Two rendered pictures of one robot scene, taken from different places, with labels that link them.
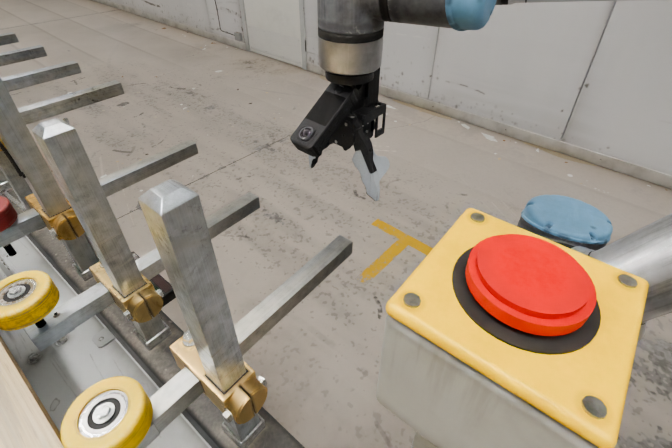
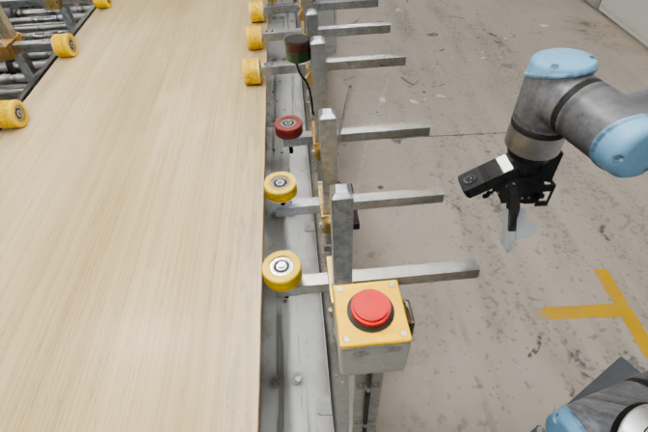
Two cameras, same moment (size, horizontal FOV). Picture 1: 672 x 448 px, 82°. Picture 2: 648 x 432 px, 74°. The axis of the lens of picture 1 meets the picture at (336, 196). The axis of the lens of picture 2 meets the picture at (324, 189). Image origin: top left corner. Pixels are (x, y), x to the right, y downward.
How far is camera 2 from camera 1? 36 cm
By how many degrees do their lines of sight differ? 37
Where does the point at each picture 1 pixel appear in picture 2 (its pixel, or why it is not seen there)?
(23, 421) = (255, 247)
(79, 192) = (325, 150)
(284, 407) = not seen: hidden behind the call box
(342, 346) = (475, 351)
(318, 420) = (417, 385)
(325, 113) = (492, 172)
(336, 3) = (524, 106)
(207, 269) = (346, 232)
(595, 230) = not seen: outside the picture
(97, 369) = (298, 242)
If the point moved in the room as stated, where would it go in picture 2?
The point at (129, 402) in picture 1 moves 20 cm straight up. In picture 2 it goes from (292, 269) to (282, 198)
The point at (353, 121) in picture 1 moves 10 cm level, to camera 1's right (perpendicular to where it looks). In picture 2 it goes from (512, 187) to (568, 216)
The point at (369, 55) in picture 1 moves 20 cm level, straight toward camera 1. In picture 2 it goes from (539, 149) to (459, 207)
